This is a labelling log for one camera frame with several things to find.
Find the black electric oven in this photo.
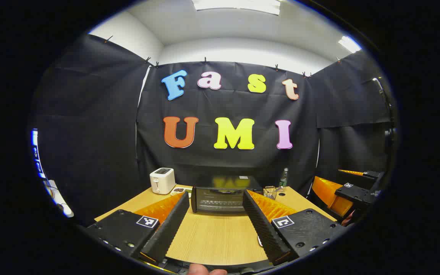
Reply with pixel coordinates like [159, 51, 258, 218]
[191, 175, 263, 213]

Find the black backdrop cloth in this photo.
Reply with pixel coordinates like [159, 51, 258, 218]
[33, 34, 396, 226]

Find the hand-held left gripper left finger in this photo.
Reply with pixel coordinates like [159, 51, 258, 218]
[84, 191, 191, 266]

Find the white side desk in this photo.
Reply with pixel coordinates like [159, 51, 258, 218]
[44, 180, 74, 218]

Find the ceiling light panel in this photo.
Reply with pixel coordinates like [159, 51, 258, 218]
[338, 36, 362, 53]
[191, 0, 281, 16]

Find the grey metal pole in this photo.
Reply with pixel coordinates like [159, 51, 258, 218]
[372, 78, 396, 153]

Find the computer monitor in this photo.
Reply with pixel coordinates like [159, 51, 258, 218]
[31, 129, 48, 180]

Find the white toaster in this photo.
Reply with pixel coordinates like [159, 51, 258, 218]
[150, 168, 176, 194]

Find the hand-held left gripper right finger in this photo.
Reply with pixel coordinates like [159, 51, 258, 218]
[242, 190, 349, 267]

